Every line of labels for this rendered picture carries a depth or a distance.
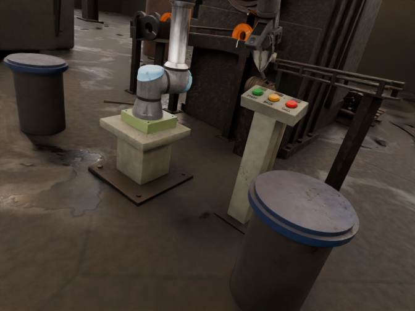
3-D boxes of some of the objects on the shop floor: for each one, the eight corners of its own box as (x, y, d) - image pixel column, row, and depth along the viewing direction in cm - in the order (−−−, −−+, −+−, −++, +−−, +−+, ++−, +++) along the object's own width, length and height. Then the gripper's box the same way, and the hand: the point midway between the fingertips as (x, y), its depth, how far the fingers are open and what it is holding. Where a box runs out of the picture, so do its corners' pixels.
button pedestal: (228, 199, 149) (259, 84, 121) (267, 223, 137) (312, 102, 108) (209, 211, 137) (238, 86, 109) (250, 239, 125) (294, 107, 97)
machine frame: (225, 100, 310) (270, -106, 230) (318, 139, 256) (420, -114, 175) (178, 110, 257) (215, -155, 176) (284, 160, 203) (406, -189, 122)
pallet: (268, 97, 361) (278, 62, 341) (296, 91, 419) (306, 62, 399) (365, 132, 298) (384, 92, 278) (381, 121, 356) (398, 87, 336)
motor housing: (238, 147, 209) (256, 74, 184) (263, 159, 198) (286, 84, 173) (227, 151, 199) (246, 76, 175) (253, 165, 188) (276, 86, 164)
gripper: (287, 8, 94) (280, 68, 109) (264, 4, 99) (259, 62, 113) (274, 15, 90) (268, 76, 104) (250, 11, 94) (247, 70, 109)
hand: (260, 68), depth 106 cm, fingers closed
